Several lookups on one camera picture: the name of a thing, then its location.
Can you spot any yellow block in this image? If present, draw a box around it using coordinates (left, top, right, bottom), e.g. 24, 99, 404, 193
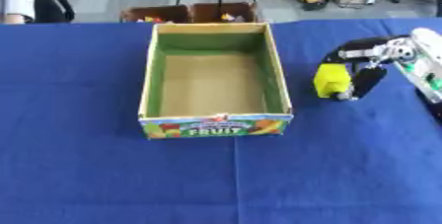
312, 62, 354, 99

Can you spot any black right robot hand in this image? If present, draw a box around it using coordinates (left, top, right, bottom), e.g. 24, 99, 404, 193
321, 35, 411, 102

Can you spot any brown cardboard box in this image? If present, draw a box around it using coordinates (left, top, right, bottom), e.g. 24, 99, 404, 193
187, 2, 259, 24
118, 4, 193, 24

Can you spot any cardboard box with green inside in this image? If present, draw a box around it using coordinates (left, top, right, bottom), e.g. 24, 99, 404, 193
136, 22, 296, 140

